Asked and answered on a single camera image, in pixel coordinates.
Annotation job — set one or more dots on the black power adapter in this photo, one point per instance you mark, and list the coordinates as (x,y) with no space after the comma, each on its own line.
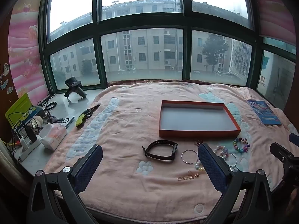
(31,135)

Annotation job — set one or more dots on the green box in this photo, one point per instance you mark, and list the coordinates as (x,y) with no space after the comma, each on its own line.
(21,105)

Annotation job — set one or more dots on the white power bank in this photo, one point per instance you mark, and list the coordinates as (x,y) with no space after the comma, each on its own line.
(66,121)

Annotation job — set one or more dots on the green and black toy gun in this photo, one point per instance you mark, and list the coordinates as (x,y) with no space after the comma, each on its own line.
(80,120)

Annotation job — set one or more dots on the silver bangle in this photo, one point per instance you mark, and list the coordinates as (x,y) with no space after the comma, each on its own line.
(236,159)
(182,156)

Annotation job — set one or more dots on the dark blue box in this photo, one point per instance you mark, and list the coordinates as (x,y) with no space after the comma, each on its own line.
(38,112)

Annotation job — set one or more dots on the pink cartoon curtain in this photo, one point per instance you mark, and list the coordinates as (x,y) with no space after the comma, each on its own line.
(23,51)

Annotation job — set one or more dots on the apartment building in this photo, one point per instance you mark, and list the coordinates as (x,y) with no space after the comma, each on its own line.
(144,51)

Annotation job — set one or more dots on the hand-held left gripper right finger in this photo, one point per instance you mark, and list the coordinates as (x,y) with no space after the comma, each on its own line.
(210,165)

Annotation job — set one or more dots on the cartoon wall stickers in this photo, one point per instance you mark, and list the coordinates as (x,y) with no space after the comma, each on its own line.
(4,77)

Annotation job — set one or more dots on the dark green window frame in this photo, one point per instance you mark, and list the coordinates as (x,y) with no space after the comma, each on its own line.
(140,24)

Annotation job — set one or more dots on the blue book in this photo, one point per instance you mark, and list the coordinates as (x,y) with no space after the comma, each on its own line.
(264,113)

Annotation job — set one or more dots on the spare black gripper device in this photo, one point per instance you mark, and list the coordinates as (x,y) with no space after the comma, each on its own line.
(73,82)

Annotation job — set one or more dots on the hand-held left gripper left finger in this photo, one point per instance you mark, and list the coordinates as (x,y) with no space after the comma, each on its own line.
(90,165)

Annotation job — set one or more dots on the pink printed blanket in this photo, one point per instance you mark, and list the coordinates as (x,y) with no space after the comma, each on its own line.
(121,144)

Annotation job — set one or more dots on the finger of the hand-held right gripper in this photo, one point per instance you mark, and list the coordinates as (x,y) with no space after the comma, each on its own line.
(280,152)
(293,138)

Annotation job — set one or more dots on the white power strip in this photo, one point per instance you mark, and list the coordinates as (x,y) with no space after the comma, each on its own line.
(28,150)

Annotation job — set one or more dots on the tree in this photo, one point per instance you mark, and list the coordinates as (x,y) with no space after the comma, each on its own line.
(215,49)

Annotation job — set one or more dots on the orange cardboard tray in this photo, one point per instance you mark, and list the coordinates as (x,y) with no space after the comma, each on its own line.
(196,119)

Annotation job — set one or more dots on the white box with pink print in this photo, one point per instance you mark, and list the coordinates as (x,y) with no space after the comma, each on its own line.
(52,135)

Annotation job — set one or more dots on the white louvred panel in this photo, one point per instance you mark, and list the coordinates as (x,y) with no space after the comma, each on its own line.
(240,57)

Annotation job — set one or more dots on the white banner with blue mascot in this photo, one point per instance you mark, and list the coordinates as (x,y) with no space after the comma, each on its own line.
(264,74)

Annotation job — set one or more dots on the black smart band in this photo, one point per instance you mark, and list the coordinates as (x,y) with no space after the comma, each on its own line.
(174,150)

